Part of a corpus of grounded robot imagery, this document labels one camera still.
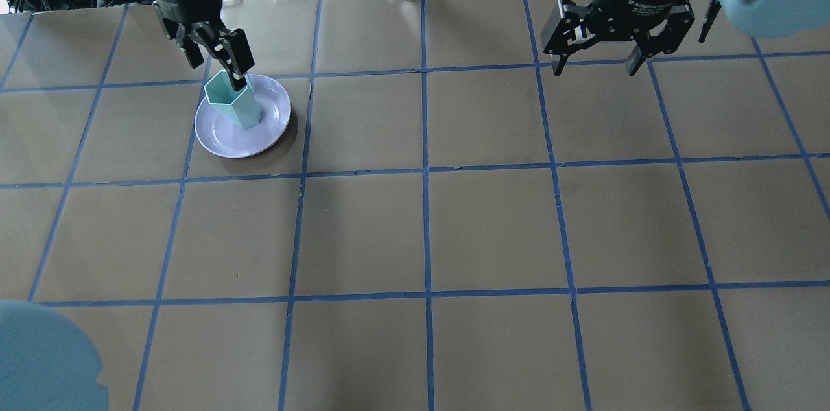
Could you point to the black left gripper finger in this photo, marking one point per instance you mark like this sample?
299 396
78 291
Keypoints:
232 49
183 38

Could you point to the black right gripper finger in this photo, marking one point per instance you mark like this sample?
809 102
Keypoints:
564 33
678 21

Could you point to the light blue faceted cup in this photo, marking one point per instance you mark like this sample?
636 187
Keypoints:
233 100

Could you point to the lilac plate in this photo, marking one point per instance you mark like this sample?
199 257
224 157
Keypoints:
222 138

